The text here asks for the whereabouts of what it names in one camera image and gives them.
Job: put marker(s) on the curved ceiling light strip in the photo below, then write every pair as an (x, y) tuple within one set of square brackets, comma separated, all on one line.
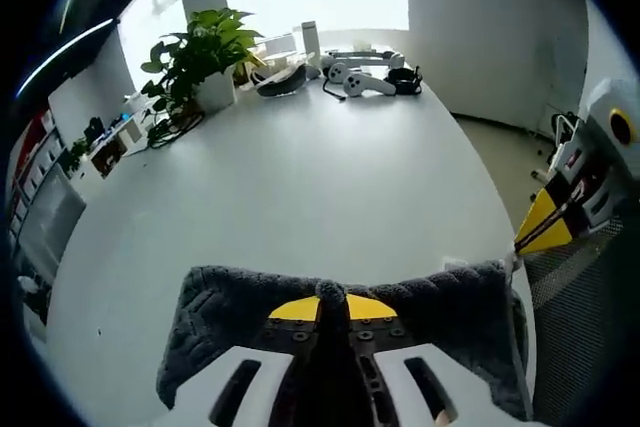
[(65, 49)]

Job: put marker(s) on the white side desk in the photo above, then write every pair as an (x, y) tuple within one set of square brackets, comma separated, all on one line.
[(131, 133)]

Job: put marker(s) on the black and white headset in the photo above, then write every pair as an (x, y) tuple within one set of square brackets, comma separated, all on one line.
[(280, 87)]

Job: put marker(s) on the white tumbler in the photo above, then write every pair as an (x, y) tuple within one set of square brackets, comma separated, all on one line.
[(310, 42)]

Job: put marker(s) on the grey textured towel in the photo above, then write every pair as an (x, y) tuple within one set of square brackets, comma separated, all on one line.
[(225, 297)]

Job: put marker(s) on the white controller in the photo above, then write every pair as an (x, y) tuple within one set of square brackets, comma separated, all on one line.
[(357, 83), (336, 71)]

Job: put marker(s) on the white headband device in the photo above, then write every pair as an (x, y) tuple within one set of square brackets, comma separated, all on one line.
[(360, 59)]

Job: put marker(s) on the small green plant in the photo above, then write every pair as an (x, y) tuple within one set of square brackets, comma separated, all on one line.
[(76, 154)]

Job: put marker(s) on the shelf of white boxes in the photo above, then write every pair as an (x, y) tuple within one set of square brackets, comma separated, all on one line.
[(35, 157)]

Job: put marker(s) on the potted green plant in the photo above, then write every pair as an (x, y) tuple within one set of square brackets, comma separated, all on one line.
[(210, 42)]

